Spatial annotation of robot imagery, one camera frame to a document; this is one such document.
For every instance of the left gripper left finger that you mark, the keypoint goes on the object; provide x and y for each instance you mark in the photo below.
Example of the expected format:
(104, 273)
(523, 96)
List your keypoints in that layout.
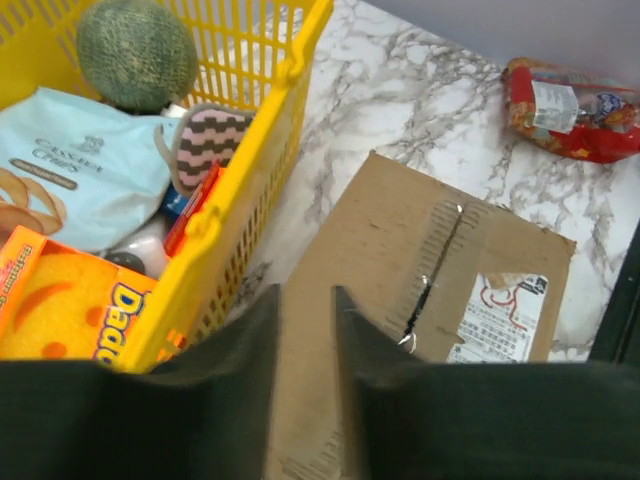
(204, 414)

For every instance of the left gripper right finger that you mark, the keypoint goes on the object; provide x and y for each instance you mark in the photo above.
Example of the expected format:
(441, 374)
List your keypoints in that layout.
(405, 418)

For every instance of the brown cardboard express box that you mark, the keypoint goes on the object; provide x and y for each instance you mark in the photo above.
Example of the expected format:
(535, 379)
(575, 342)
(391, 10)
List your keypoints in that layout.
(487, 285)

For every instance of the orange toy box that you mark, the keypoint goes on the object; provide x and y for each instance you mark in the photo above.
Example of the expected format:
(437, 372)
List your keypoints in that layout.
(58, 303)

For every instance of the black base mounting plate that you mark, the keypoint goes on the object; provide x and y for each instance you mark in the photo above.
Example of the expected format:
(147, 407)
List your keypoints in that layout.
(617, 339)

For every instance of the light blue chips bag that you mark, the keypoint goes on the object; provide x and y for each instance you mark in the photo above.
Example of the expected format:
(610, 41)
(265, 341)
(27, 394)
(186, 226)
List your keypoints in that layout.
(78, 171)

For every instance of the pink brown striped pouch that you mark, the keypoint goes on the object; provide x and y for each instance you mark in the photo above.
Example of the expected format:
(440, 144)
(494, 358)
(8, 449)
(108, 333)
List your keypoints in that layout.
(207, 134)

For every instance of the red snack bag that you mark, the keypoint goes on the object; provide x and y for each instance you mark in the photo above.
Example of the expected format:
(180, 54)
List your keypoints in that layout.
(571, 113)

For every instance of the yellow plastic shopping basket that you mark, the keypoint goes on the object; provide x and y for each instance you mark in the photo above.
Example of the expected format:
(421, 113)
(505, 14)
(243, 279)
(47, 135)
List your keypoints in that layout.
(196, 248)

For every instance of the green melon ball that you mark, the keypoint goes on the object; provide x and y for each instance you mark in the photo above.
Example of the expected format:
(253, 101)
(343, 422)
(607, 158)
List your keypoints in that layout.
(136, 54)

